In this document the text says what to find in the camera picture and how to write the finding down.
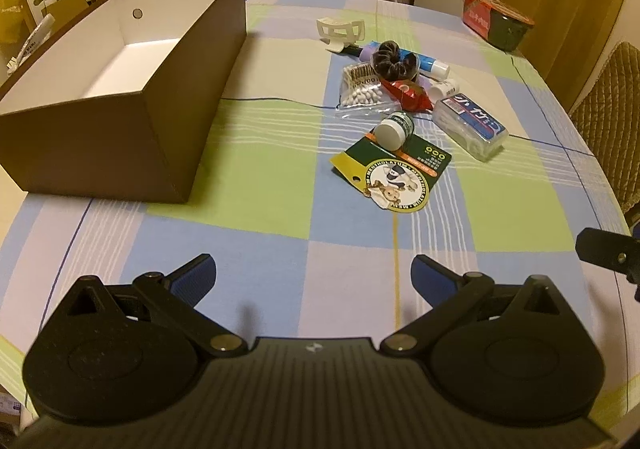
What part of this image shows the green lip balm card pack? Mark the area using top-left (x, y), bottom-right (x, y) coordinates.
top-left (331, 111), bottom-right (451, 214)

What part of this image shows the blue dental floss pick box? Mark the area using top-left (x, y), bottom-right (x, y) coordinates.
top-left (432, 93), bottom-right (509, 162)

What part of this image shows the red candy wrapper packet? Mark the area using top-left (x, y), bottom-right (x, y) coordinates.
top-left (381, 79), bottom-right (433, 113)

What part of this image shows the small white cap bottle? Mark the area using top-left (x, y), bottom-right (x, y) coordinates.
top-left (427, 79), bottom-right (460, 102)

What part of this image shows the cotton swab bag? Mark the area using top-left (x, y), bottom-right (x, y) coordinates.
top-left (336, 62), bottom-right (400, 117)

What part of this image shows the blue white tube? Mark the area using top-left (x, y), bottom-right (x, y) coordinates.
top-left (416, 54), bottom-right (450, 81)

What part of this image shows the dark hair scrunchie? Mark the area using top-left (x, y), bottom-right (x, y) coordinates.
top-left (371, 41), bottom-right (420, 82)

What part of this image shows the black pen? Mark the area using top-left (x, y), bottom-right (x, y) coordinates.
top-left (342, 45), bottom-right (362, 57)

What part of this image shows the purple cream tube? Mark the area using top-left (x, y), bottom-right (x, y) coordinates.
top-left (358, 42), bottom-right (380, 62)

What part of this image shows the checkered pastel tablecloth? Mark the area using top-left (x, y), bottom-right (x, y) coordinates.
top-left (1, 0), bottom-right (639, 427)

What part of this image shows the brown cardboard box white inside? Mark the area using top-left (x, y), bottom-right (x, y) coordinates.
top-left (1, 0), bottom-right (246, 203)

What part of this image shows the red instant noodle bowl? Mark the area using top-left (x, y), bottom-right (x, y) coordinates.
top-left (461, 0), bottom-right (535, 53)

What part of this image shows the silver foil snack bag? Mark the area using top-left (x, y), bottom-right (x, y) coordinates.
top-left (6, 14), bottom-right (55, 76)

